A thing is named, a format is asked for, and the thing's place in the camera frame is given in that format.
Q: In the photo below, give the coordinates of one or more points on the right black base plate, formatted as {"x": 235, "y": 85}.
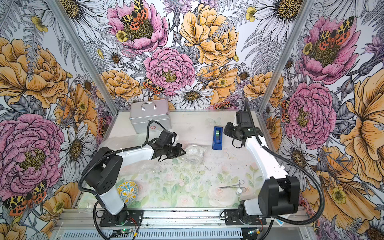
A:
{"x": 237, "y": 217}

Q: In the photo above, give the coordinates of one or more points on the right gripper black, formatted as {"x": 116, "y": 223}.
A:
{"x": 226, "y": 129}

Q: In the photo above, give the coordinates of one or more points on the aluminium front rail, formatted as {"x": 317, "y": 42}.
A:
{"x": 153, "y": 218}

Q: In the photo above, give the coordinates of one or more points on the silver scissors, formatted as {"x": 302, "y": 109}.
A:
{"x": 238, "y": 185}

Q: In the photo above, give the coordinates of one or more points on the small white tape roll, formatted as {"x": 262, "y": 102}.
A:
{"x": 240, "y": 191}

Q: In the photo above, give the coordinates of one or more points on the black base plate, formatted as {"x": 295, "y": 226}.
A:
{"x": 125, "y": 218}
{"x": 237, "y": 217}

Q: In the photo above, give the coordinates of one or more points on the upside-down yellow blue bowl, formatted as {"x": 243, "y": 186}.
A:
{"x": 128, "y": 192}

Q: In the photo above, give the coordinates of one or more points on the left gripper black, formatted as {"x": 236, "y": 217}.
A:
{"x": 178, "y": 152}

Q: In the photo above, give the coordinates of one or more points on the silver aluminium case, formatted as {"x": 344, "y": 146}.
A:
{"x": 143, "y": 112}

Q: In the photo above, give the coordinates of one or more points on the blue tape dispenser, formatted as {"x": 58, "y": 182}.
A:
{"x": 217, "y": 138}

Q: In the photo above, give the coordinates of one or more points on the clear bubble wrap sheet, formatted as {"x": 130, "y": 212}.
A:
{"x": 132, "y": 168}
{"x": 195, "y": 154}

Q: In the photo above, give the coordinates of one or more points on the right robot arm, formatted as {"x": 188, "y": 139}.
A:
{"x": 279, "y": 194}

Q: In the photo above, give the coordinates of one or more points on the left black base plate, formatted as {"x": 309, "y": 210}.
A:
{"x": 125, "y": 218}

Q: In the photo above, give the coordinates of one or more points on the white blue packet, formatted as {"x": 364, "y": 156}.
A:
{"x": 281, "y": 223}

